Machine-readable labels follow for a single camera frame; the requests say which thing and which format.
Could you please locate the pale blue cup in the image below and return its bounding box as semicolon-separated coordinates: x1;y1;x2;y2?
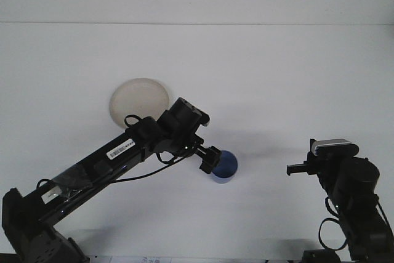
210;150;239;185

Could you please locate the pale round ceramic plate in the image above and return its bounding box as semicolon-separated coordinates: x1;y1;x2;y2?
109;77;171;129

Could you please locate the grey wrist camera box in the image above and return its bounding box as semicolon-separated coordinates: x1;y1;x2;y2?
190;105;211;127
310;138;360;157

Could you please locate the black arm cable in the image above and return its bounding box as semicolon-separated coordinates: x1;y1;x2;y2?
318;196;350;251
110;114;198;184

